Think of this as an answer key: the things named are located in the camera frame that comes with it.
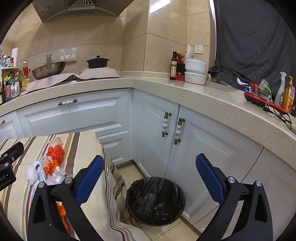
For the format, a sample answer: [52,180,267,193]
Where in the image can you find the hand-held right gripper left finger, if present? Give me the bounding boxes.
[28,155,105,241]

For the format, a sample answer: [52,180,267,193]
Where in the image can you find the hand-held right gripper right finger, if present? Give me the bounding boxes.
[195,153,274,241]

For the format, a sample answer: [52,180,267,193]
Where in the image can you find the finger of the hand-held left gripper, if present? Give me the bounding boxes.
[0,142,24,163]

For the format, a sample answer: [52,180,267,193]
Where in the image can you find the white tissue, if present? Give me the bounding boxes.
[27,164,39,184]

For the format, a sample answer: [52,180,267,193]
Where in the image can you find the clear plastic wrapper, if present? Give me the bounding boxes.
[46,167,68,186]

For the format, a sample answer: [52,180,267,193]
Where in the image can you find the white printed packet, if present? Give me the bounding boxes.
[38,155,50,184]

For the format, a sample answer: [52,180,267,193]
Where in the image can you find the orange mesh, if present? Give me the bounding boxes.
[44,160,60,175]

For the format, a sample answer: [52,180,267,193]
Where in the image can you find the clear wrapper with orange print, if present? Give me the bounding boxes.
[48,136,63,147]

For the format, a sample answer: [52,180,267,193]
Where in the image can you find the orange mesh scrap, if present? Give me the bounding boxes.
[56,203,70,234]

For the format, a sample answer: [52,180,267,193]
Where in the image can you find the black lined trash bin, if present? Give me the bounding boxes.
[126,176,186,227]

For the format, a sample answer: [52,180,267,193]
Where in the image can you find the white small cabinet front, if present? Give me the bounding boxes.
[0,111,25,140]

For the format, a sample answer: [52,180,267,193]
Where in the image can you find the striped tablecloth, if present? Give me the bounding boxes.
[0,131,152,241]

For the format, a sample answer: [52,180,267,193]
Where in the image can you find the white wide cabinet door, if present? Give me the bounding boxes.
[165,105,264,233]

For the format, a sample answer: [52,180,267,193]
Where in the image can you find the white wide drawer front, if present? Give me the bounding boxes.
[17,89,134,168]

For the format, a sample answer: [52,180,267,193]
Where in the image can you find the seasoning rack with bottles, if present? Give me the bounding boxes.
[0,66,21,105]

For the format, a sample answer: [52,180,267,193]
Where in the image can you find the yellow cooking oil bottle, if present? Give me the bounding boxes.
[22,61,31,87]

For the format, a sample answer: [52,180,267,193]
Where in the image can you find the white narrow cabinet door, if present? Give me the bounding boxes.
[135,90,181,179]

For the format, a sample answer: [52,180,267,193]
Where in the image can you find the steel wok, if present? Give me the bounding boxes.
[31,53,67,80]

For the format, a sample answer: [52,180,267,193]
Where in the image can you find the seasoning bottles atop rack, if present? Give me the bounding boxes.
[0,49,14,67]

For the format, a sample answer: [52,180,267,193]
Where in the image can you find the red tray with items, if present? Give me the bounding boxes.
[244,82,292,114]

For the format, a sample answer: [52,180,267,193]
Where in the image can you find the white round lidded container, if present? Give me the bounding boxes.
[184,58,208,74]
[184,71,207,85]

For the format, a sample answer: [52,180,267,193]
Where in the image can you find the green snack packet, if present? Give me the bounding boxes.
[258,79,273,100]

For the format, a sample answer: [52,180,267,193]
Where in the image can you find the beige stove cover cloth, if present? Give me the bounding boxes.
[20,67,121,96]

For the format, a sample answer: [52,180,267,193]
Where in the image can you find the red food packets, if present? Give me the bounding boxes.
[176,53,187,81]

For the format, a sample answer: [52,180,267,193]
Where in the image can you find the white spray bottle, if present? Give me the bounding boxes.
[274,72,287,107]

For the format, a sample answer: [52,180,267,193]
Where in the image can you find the yellow dish soap bottle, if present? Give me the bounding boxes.
[282,76,296,114]

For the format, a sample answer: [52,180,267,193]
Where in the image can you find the dark olive oil bottle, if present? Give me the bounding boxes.
[170,51,177,80]

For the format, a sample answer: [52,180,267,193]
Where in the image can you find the black lidded pot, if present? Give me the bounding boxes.
[86,55,110,69]

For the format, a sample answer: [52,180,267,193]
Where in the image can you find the dark grey cloth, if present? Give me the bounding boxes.
[208,0,296,99]

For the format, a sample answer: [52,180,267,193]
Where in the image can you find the steel range hood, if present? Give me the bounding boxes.
[32,0,128,23]

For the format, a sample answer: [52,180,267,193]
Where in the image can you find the white ceramic door handle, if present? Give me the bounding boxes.
[173,118,186,145]
[161,112,172,138]

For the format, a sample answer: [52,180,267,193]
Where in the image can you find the white ceramic drawer handle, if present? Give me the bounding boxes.
[58,99,78,107]

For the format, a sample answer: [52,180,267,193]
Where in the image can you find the black power cable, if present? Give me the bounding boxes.
[262,106,293,131]

